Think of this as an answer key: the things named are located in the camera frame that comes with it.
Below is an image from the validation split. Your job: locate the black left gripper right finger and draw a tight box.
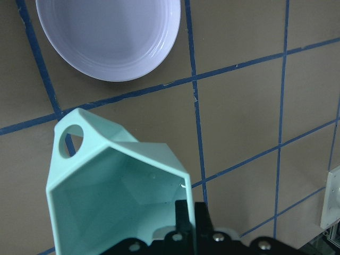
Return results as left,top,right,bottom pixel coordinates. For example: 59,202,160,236
194,202,214,236

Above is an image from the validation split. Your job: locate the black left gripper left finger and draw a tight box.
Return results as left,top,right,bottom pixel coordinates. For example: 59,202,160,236
175,200,192,235

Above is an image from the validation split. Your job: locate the mint green hexagonal cup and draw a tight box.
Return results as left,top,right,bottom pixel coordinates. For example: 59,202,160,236
46,108,195,254

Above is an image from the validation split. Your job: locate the lavender plate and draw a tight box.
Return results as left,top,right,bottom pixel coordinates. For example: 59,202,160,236
36,1,181,82

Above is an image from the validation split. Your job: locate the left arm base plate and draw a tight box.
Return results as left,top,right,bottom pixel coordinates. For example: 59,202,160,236
320,166,339,229

